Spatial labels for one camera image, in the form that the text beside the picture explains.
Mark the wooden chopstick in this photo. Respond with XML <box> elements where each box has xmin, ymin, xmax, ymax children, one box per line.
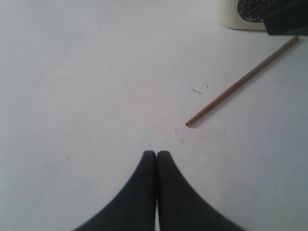
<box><xmin>185</xmin><ymin>35</ymin><xmax>300</xmax><ymax>128</ymax></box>

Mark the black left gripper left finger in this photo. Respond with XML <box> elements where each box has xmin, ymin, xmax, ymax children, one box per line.
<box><xmin>76</xmin><ymin>151</ymin><xmax>158</xmax><ymax>231</ymax></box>

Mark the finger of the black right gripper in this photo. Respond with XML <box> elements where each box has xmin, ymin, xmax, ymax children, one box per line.
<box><xmin>264</xmin><ymin>0</ymin><xmax>308</xmax><ymax>36</ymax></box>

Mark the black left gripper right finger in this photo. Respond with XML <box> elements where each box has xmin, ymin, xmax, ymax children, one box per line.
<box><xmin>157</xmin><ymin>151</ymin><xmax>243</xmax><ymax>231</ymax></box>

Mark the cream bin circle mark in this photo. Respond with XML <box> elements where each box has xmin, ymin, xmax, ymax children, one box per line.
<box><xmin>215</xmin><ymin>0</ymin><xmax>265</xmax><ymax>31</ymax></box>

